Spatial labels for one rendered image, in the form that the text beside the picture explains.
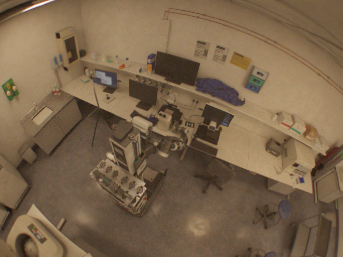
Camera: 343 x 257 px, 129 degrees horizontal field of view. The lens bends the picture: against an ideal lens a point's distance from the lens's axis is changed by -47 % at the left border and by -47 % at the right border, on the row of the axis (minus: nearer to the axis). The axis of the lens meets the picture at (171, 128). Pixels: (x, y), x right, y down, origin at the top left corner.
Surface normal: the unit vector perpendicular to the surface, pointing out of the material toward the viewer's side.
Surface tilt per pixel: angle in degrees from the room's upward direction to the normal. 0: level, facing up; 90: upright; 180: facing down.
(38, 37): 90
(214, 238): 0
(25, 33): 90
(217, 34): 90
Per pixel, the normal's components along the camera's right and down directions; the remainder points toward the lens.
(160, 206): 0.13, -0.64
